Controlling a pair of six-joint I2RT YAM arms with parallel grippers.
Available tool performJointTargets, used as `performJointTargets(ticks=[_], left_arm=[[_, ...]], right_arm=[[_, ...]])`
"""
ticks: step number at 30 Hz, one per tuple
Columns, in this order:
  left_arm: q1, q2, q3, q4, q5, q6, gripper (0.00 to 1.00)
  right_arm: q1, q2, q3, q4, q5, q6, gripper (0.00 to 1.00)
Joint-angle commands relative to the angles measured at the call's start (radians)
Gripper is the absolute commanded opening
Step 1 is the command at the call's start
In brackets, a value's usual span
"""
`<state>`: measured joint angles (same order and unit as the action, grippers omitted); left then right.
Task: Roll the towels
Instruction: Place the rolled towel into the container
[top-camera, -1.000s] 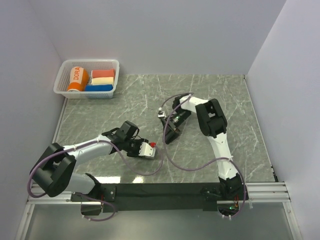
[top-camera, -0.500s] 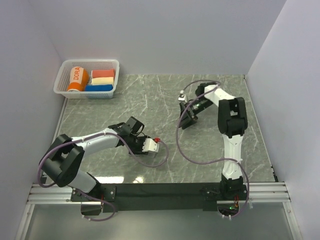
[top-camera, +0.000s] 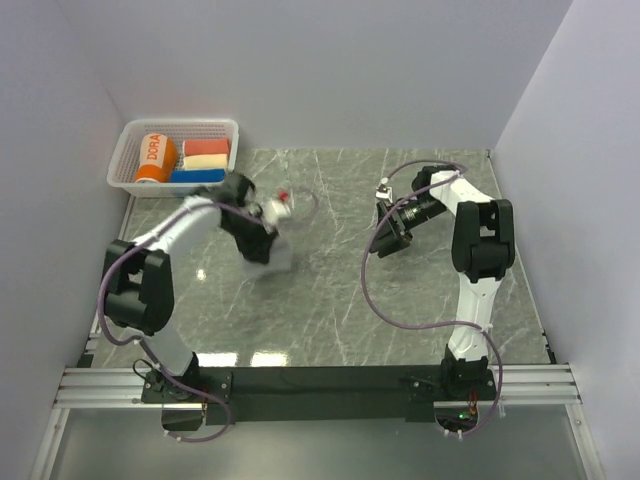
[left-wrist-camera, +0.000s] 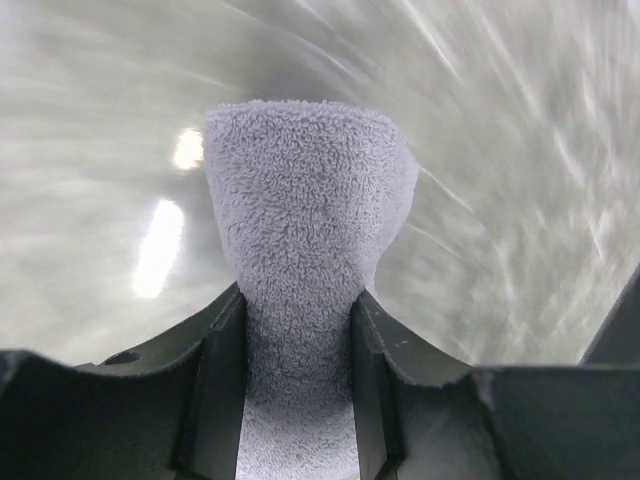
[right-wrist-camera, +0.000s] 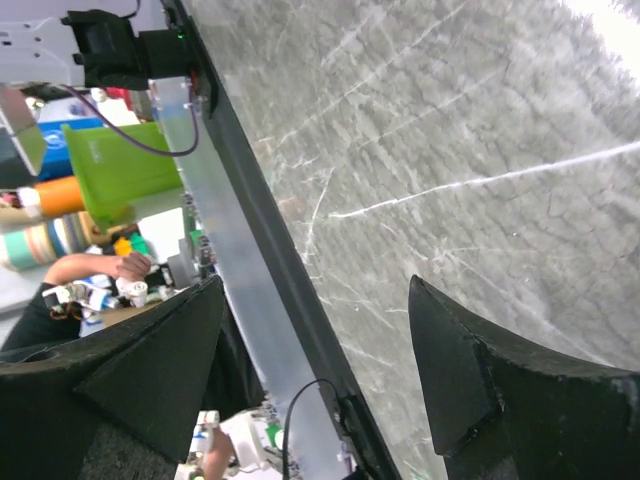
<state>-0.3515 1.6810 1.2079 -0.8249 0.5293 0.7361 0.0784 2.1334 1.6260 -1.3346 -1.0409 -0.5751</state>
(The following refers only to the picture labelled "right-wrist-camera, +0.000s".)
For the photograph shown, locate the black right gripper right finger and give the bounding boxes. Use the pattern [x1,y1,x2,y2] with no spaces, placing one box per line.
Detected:
[408,277,639,479]

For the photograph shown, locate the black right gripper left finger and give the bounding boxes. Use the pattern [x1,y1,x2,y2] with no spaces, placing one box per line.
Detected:
[1,277,224,479]

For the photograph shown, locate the person forearm in background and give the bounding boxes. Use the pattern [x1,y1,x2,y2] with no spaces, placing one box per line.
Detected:
[43,253,122,286]

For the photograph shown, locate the orange tape roll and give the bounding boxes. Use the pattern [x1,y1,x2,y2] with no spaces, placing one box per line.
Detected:
[17,176,85,219]

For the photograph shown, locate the background person hand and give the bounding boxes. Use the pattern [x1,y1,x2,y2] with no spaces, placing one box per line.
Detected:
[114,252,152,282]

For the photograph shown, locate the striped tape rolls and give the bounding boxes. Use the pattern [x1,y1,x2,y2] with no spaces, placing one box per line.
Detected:
[1,212,101,271]

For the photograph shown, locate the green plastic bin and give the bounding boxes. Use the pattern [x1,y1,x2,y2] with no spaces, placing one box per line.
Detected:
[62,125,184,229]

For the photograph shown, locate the blue box in background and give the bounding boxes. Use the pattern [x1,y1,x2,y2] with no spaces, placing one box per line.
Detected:
[38,117,103,181]

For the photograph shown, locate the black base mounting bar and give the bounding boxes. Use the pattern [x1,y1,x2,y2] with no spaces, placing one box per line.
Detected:
[164,1,399,479]

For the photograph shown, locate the thin black cable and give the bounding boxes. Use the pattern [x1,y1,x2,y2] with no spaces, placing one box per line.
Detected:
[280,378,346,480]

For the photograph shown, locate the aluminium frame rail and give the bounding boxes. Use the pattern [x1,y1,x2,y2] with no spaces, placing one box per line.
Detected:
[153,78,347,479]

